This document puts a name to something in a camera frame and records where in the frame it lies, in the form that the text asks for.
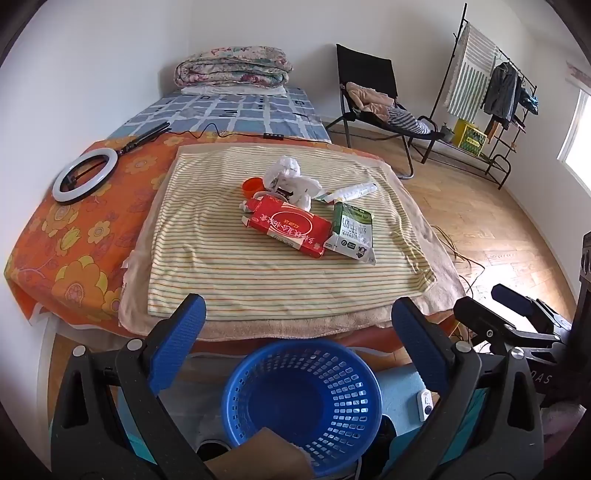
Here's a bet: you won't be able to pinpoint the blue checked bedsheet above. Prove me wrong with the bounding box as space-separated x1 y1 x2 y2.
107 88 332 141

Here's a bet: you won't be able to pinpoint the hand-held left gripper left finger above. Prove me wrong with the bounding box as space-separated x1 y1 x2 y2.
50 293 208 480

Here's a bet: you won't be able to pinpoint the green striped hanging rug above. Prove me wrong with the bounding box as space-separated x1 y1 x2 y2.
445 23 499 118

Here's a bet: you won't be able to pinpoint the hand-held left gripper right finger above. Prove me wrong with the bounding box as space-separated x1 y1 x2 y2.
392 296 546 480

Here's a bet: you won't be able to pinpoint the white pillow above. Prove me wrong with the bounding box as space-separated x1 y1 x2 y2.
181 84 287 97

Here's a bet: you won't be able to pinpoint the beige towel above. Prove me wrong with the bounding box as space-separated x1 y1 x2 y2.
119 143 467 343

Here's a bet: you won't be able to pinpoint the brown cardboard piece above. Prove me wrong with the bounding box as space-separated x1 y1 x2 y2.
203 427 315 480

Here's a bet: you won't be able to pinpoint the striped grey garment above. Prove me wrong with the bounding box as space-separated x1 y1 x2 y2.
385 107 432 134

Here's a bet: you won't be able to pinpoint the blue garment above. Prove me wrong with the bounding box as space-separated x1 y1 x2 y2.
519 85 541 116

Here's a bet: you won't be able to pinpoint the white ring light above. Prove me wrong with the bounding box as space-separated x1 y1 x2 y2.
52 150 120 206

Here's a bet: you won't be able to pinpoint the red cardboard box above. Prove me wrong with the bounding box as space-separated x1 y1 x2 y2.
241 194 333 259

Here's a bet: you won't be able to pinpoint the dark grey jacket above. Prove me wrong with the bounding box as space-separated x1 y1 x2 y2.
482 62 522 130

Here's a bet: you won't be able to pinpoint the white squeezed tube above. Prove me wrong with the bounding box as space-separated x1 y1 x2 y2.
314 182 377 204

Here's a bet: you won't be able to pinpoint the floor cables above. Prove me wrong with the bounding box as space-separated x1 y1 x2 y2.
431 226 485 296

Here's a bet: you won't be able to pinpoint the black clothes rack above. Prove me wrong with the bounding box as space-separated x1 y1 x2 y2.
409 4 539 190

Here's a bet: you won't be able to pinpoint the black folding chair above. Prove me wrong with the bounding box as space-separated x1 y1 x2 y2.
324 44 446 178

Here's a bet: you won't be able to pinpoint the black ring light cable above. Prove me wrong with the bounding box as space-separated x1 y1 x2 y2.
164 121 333 139

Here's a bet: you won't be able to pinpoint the window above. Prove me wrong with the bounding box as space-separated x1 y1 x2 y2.
556 88 591 174

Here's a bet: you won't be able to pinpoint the yellow plastic crate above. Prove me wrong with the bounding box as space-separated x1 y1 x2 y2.
452 119 489 155

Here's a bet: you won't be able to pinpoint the white bed frame leg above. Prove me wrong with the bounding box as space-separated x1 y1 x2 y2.
38 318 60 409

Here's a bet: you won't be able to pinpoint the beige clothes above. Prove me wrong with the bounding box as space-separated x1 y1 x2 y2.
346 82 397 116

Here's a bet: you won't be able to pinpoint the white plastic bag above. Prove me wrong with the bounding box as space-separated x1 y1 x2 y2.
263 156 324 213

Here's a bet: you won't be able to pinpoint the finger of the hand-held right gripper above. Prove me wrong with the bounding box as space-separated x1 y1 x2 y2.
454 296 561 354
491 283 574 334

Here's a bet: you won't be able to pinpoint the blue plastic basket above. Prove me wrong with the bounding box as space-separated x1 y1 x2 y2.
222 340 383 478

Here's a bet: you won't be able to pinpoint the folded floral quilt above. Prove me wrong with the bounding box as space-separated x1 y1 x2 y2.
174 46 294 88

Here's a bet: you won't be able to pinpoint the orange floral blanket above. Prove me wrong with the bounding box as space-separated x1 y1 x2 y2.
4 131 384 326

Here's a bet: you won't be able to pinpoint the green white milk carton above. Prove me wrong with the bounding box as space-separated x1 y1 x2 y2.
323 202 377 266

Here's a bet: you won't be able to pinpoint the white remote device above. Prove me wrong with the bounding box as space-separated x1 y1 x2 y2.
416 390 435 422

